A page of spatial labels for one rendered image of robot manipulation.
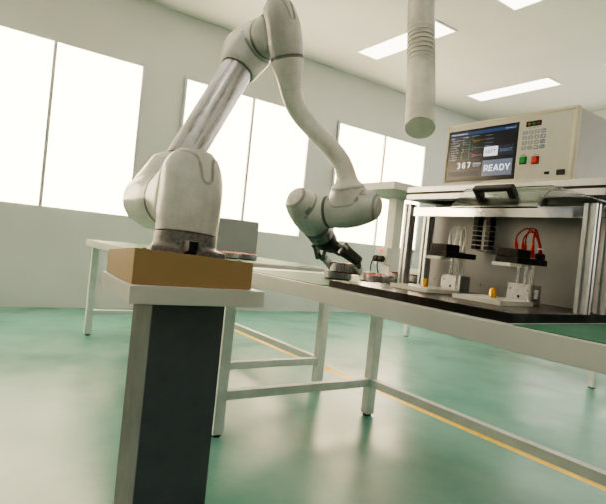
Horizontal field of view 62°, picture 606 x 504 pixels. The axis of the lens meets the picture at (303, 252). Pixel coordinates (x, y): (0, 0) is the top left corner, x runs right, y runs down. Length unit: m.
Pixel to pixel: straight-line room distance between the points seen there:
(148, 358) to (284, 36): 0.98
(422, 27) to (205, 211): 2.22
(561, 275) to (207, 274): 1.02
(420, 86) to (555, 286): 1.63
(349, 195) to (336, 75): 5.84
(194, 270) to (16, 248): 4.47
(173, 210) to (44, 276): 4.43
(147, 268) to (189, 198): 0.21
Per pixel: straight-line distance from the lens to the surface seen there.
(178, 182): 1.27
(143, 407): 1.27
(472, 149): 1.74
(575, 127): 1.57
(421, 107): 2.87
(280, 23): 1.62
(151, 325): 1.23
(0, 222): 5.57
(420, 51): 3.14
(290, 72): 1.60
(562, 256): 1.66
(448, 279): 1.72
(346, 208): 1.49
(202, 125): 1.56
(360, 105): 7.47
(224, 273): 1.21
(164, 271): 1.17
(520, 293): 1.57
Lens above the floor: 0.87
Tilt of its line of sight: 1 degrees down
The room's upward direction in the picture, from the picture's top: 6 degrees clockwise
